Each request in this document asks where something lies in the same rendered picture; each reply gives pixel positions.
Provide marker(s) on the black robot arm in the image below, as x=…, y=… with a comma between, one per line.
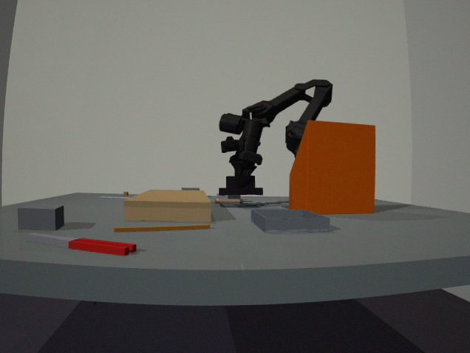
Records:
x=264, y=112

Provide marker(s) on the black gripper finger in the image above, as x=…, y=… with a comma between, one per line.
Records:
x=236, y=168
x=245, y=170

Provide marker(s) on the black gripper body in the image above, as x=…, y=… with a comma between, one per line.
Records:
x=249, y=152

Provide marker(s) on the orange-brown thin flat bar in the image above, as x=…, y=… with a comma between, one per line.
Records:
x=159, y=228

